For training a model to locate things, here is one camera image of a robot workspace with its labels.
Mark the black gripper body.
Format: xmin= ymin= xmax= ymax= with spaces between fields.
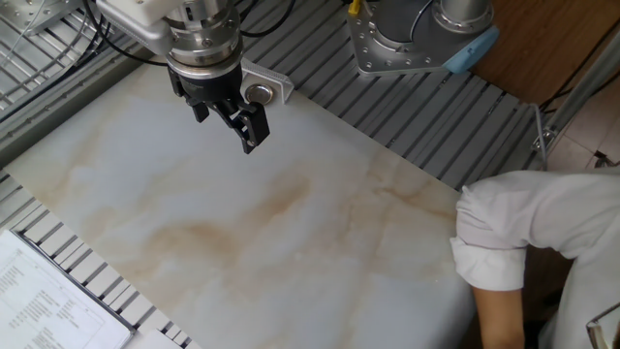
xmin=167 ymin=61 xmax=244 ymax=106

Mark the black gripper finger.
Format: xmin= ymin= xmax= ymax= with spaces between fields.
xmin=185 ymin=94 xmax=211 ymax=124
xmin=207 ymin=98 xmax=271 ymax=155

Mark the person's bare right forearm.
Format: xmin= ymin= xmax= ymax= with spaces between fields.
xmin=472 ymin=284 xmax=528 ymax=349

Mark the perforated aluminium mounting plate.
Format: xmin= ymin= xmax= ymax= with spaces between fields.
xmin=0 ymin=0 xmax=84 ymax=38

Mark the silver wrist flange coupling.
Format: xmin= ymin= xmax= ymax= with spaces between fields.
xmin=164 ymin=0 xmax=244 ymax=79

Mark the marble pattern board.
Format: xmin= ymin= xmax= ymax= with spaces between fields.
xmin=3 ymin=60 xmax=480 ymax=349

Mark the printed paper stack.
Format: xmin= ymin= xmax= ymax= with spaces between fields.
xmin=0 ymin=227 xmax=138 ymax=349

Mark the white shirt of person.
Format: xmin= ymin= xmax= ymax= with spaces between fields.
xmin=449 ymin=167 xmax=620 ymax=349

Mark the clear plastic corner bracket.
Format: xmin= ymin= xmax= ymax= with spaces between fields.
xmin=239 ymin=56 xmax=295 ymax=106

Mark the thin dark gripper cable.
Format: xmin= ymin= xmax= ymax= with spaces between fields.
xmin=239 ymin=0 xmax=297 ymax=39
xmin=84 ymin=0 xmax=170 ymax=68

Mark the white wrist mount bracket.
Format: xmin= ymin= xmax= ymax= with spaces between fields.
xmin=95 ymin=0 xmax=196 ymax=55

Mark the black cable bundle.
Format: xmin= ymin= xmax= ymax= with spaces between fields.
xmin=0 ymin=0 xmax=113 ymax=125

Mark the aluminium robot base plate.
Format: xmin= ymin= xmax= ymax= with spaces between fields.
xmin=346 ymin=3 xmax=485 ymax=77

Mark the grey aluminium table rail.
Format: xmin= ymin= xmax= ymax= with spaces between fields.
xmin=0 ymin=43 xmax=171 ymax=169

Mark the aluminium frame post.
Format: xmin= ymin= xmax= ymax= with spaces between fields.
xmin=529 ymin=28 xmax=620 ymax=172

